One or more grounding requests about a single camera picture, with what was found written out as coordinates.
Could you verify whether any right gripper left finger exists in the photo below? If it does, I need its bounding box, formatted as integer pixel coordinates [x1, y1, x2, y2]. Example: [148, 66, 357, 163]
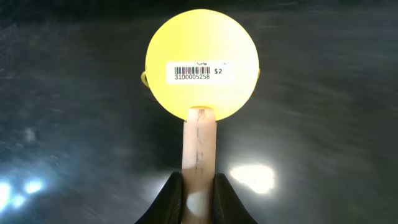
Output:
[134, 171, 184, 224]

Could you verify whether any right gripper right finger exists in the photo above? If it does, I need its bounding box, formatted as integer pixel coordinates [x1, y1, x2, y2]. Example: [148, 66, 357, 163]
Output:
[212, 172, 259, 224]

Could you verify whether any yellow rattle drum toy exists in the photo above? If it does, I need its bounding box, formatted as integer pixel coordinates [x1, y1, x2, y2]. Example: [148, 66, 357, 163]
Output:
[140, 8, 261, 224]

